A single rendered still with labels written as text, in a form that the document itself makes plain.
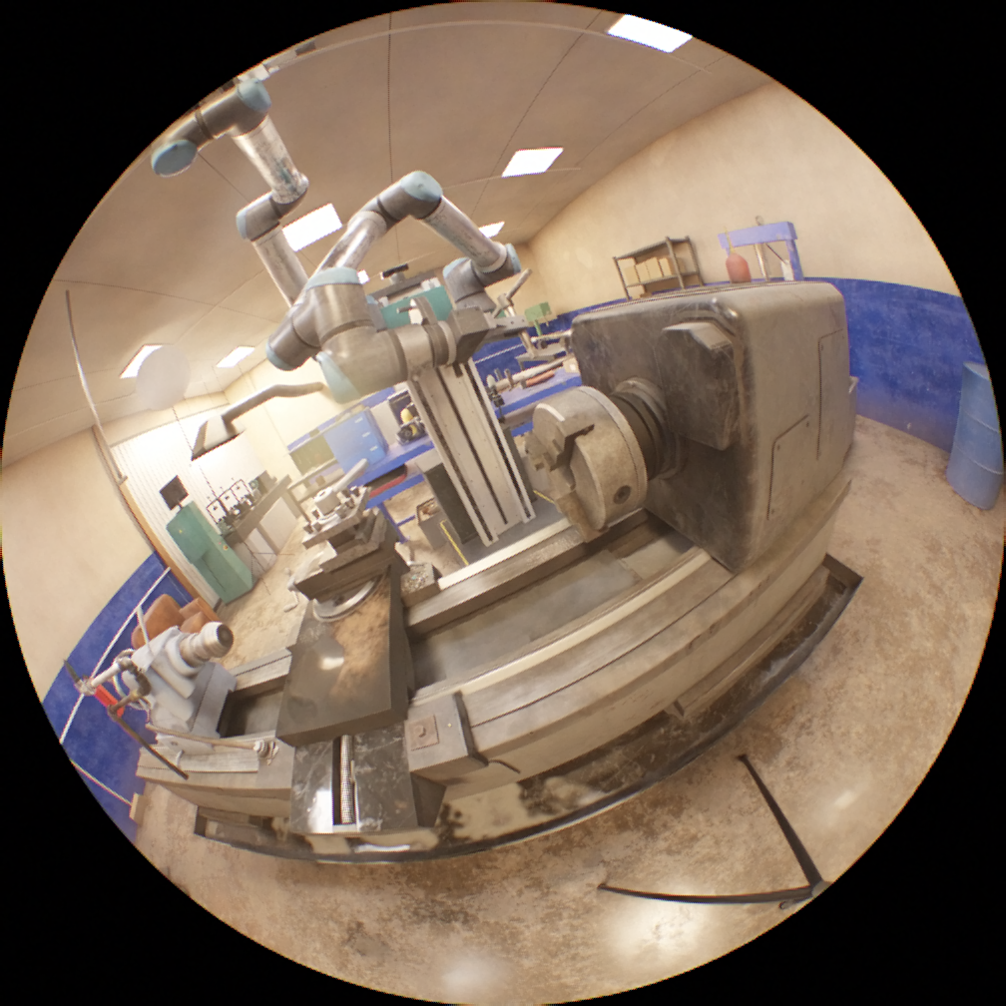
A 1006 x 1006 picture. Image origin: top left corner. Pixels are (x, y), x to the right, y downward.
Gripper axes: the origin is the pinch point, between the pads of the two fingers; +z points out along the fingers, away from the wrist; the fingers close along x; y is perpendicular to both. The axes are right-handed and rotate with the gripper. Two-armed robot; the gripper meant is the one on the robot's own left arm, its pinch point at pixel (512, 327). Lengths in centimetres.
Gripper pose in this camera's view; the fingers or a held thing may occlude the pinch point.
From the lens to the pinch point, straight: 62.1
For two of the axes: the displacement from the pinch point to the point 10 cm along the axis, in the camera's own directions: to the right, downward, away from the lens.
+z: 8.5, -4.1, 3.4
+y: 3.8, 9.1, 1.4
